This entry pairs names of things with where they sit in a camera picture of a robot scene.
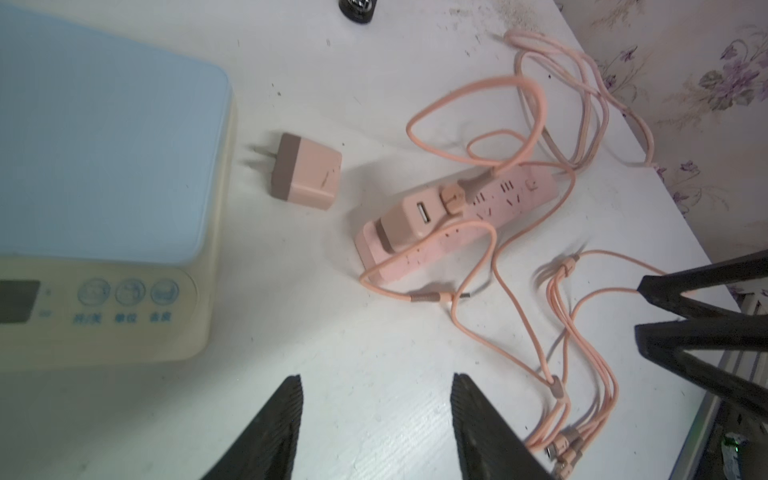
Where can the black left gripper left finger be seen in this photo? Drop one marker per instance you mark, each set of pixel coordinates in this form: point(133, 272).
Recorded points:
point(267, 447)

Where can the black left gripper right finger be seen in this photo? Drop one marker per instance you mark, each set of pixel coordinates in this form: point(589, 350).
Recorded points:
point(487, 447)

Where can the pink USB charger adapter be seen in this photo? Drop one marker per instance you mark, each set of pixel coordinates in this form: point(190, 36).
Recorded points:
point(411, 219)

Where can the far blue kitchen scale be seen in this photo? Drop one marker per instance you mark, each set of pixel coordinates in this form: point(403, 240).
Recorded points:
point(115, 162)

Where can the black stapler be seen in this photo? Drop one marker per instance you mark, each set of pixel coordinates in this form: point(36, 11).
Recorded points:
point(358, 11)

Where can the aluminium mounting rail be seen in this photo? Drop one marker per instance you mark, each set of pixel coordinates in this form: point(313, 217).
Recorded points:
point(724, 442)

